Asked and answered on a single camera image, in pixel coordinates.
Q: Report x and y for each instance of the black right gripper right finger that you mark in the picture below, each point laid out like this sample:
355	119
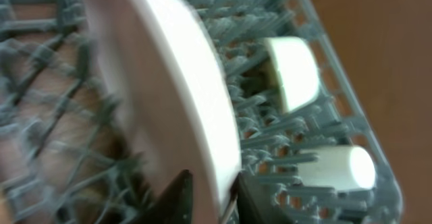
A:
254	204

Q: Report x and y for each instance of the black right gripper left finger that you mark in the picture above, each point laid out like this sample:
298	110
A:
174	206

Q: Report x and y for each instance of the small white upturned cup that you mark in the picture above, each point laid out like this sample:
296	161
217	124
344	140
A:
344	168

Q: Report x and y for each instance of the large white upturned bowl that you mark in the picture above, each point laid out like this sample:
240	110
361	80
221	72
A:
293	70

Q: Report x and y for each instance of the grey dishwasher rack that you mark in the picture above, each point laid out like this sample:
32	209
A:
64	158

